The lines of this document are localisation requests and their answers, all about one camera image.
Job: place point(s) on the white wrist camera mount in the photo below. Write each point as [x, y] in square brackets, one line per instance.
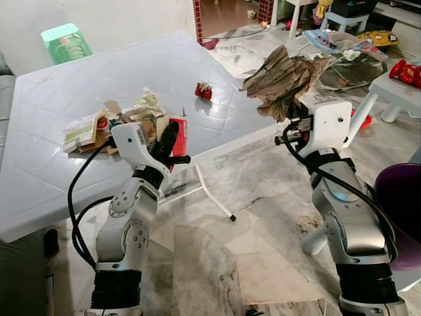
[131, 141]
[335, 122]

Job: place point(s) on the crumpled white tissue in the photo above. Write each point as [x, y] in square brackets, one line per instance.
[150, 104]

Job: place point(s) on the white child table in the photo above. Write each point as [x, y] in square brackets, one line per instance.
[395, 89]

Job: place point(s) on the grey-green leather sofa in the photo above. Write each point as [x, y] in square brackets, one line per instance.
[20, 283]

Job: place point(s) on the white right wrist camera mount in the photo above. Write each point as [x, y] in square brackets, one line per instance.
[335, 122]

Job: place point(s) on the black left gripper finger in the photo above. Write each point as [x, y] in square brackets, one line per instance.
[169, 138]

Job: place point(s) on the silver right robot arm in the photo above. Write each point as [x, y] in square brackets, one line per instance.
[348, 224]

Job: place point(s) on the white green paper package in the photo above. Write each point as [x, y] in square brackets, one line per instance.
[79, 131]

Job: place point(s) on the purple plastic bin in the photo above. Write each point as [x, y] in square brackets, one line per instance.
[401, 210]

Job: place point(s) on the small red toy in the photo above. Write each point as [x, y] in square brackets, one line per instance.
[203, 91]

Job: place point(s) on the white table with legs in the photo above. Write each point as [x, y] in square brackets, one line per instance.
[293, 8]

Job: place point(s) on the red toy car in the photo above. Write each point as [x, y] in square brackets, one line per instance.
[402, 71]

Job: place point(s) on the brown paper bag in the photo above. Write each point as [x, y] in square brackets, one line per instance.
[283, 79]

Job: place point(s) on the crumpled brown printed paper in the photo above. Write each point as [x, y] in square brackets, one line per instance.
[112, 108]

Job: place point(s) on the grey-blue small stool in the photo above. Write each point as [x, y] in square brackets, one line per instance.
[347, 20]

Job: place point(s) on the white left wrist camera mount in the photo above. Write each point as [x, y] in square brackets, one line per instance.
[131, 141]

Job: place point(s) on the baby bouncer seat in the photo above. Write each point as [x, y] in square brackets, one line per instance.
[342, 69]

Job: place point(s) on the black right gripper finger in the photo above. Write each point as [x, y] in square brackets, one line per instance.
[294, 110]

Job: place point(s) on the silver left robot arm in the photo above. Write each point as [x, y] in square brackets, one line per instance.
[128, 230]

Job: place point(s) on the yellow cloth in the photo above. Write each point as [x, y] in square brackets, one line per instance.
[322, 8]

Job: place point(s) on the green plastic stool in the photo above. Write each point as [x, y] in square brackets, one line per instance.
[66, 43]

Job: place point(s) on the white folding table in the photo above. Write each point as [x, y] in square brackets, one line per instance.
[99, 79]

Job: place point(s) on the yellow toy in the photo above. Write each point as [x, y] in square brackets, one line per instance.
[378, 39]

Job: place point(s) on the red plastic floor object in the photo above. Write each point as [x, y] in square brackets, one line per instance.
[363, 120]

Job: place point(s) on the black bag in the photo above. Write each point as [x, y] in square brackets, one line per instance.
[355, 8]

